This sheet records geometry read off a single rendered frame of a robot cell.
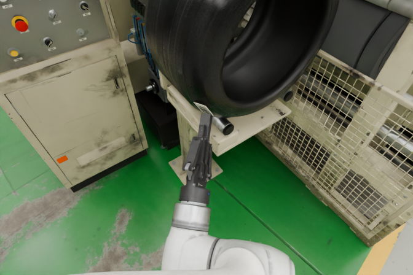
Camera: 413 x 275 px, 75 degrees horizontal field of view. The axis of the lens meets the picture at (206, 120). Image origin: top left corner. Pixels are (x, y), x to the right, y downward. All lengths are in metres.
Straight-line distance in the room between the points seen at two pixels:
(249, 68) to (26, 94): 0.93
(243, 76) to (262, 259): 0.69
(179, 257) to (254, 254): 0.17
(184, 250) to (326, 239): 1.25
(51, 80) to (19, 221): 0.98
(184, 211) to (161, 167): 1.25
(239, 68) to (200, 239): 0.69
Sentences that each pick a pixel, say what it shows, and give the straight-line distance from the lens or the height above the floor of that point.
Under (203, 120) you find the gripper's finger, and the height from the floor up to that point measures 1.03.
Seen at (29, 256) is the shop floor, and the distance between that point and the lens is 1.90.
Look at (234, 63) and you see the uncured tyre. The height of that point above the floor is 0.93.
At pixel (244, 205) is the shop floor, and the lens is 1.75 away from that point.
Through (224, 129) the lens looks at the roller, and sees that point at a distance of 0.87.
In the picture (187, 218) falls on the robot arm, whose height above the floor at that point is 0.97.
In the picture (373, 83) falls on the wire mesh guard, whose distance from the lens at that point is 1.06.
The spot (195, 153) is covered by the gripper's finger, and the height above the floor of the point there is 1.03.
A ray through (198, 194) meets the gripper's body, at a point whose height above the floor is 0.99.
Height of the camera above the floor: 1.58
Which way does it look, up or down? 48 degrees down
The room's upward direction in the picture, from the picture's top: straight up
